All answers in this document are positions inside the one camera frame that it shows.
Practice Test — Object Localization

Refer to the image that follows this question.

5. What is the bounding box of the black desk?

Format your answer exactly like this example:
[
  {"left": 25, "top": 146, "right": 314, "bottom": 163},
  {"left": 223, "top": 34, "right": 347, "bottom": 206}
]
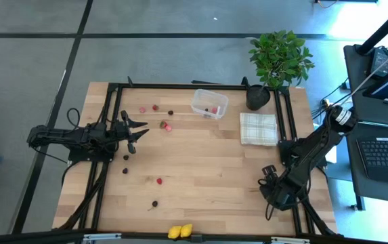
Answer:
[{"left": 343, "top": 43, "right": 388, "bottom": 206}]

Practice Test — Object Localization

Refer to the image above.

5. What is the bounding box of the black laptop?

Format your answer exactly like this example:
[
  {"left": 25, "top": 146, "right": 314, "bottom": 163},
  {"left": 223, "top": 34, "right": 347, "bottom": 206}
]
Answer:
[{"left": 355, "top": 121, "right": 388, "bottom": 186}]

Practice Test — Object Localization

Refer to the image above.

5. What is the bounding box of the green plant in black pot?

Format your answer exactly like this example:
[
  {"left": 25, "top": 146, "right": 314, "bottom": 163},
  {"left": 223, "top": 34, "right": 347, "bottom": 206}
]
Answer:
[{"left": 246, "top": 30, "right": 316, "bottom": 111}]

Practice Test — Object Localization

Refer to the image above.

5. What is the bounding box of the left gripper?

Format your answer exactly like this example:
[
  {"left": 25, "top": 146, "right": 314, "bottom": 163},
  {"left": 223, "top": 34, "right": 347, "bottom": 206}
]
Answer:
[{"left": 109, "top": 110, "right": 151, "bottom": 155}]

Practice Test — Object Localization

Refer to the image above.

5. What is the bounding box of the clear plastic tupperware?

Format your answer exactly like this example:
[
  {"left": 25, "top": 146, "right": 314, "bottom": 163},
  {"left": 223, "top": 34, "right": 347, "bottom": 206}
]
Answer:
[{"left": 190, "top": 88, "right": 230, "bottom": 120}]

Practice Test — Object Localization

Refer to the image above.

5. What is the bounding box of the checked white cloth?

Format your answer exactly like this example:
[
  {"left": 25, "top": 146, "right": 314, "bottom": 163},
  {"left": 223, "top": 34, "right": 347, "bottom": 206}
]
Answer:
[{"left": 239, "top": 112, "right": 278, "bottom": 147}]

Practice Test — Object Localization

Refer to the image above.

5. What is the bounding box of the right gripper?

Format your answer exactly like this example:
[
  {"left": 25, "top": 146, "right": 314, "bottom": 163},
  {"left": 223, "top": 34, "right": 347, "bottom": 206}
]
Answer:
[{"left": 258, "top": 165, "right": 305, "bottom": 211}]

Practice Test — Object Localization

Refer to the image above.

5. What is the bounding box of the silver metal bracket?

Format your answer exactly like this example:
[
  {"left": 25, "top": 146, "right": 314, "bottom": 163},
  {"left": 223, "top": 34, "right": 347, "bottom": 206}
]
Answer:
[
  {"left": 270, "top": 237, "right": 311, "bottom": 244},
  {"left": 83, "top": 232, "right": 123, "bottom": 243}
]

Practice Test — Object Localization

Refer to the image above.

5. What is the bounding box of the black power adapter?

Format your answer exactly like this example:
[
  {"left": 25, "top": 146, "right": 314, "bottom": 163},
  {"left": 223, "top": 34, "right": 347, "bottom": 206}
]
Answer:
[{"left": 370, "top": 46, "right": 388, "bottom": 79}]

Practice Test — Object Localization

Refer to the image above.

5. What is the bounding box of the black pole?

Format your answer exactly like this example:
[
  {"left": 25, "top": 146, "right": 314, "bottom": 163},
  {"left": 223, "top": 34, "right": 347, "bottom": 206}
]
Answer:
[{"left": 355, "top": 0, "right": 388, "bottom": 57}]

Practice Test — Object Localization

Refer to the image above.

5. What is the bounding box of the black gantry beam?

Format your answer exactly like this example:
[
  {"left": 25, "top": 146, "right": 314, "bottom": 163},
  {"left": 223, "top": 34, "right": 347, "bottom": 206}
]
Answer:
[{"left": 0, "top": 229, "right": 388, "bottom": 244}]

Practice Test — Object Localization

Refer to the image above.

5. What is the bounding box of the white box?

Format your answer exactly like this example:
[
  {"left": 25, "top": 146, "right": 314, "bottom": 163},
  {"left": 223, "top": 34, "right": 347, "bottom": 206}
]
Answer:
[{"left": 325, "top": 145, "right": 338, "bottom": 164}]

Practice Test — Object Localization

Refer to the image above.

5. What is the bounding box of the yellow lemon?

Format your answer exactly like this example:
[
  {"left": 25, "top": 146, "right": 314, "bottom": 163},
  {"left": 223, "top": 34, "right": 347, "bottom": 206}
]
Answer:
[
  {"left": 179, "top": 223, "right": 194, "bottom": 238},
  {"left": 167, "top": 225, "right": 182, "bottom": 240}
]

